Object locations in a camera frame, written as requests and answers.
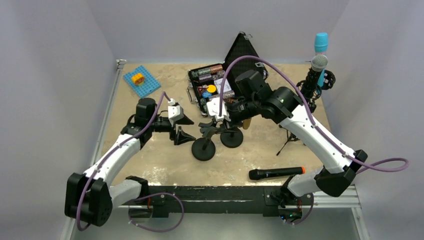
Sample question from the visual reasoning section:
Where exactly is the gold microphone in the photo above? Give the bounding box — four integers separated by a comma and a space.
242, 118, 252, 130

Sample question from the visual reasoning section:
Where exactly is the black round-base mic stand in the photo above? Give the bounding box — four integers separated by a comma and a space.
191, 135, 216, 161

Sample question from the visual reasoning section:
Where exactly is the black microphone orange end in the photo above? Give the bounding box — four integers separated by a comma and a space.
248, 166, 306, 181

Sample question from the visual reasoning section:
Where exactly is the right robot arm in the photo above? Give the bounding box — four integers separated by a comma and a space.
196, 70, 368, 204

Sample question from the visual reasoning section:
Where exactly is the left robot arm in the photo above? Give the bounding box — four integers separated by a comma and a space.
64, 97, 195, 227

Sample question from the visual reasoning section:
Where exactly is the black tripod mic stand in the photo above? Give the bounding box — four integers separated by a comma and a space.
276, 69, 337, 157

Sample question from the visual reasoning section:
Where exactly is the silver-head black microphone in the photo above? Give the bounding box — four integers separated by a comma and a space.
304, 54, 328, 91

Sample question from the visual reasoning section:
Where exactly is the blue microphone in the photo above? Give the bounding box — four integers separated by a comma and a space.
314, 32, 329, 87

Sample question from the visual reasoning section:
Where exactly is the white playing card deck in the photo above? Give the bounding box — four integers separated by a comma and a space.
214, 78, 232, 94

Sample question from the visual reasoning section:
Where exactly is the red triangular token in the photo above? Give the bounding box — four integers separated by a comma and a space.
196, 85, 208, 97

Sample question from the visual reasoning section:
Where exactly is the yellow dealer chip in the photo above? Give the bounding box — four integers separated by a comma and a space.
206, 84, 217, 94

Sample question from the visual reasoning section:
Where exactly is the black poker chip case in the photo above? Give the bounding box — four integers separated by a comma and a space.
187, 31, 269, 117

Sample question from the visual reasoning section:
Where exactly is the blue building baseplate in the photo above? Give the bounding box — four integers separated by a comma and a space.
123, 65, 161, 98

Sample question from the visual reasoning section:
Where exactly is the yellow orange toy brick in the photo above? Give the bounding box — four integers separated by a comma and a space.
131, 73, 146, 86

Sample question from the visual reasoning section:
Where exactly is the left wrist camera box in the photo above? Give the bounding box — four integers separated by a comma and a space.
167, 104, 184, 126

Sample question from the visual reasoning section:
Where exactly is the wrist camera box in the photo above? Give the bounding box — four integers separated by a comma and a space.
206, 98, 231, 122
167, 104, 184, 126

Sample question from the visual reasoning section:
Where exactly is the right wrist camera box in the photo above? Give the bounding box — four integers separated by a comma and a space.
206, 98, 231, 122

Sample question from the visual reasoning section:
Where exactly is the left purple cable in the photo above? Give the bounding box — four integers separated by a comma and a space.
75, 91, 176, 232

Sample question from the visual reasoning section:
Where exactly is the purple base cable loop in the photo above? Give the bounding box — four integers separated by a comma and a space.
127, 192, 185, 233

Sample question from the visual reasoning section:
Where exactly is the black front mounting rail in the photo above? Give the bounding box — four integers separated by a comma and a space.
148, 185, 283, 218

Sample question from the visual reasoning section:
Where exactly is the shock-mount round-base stand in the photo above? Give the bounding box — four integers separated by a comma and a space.
296, 80, 322, 113

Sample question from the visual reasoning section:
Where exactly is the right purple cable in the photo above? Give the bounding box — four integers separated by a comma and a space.
217, 54, 410, 174

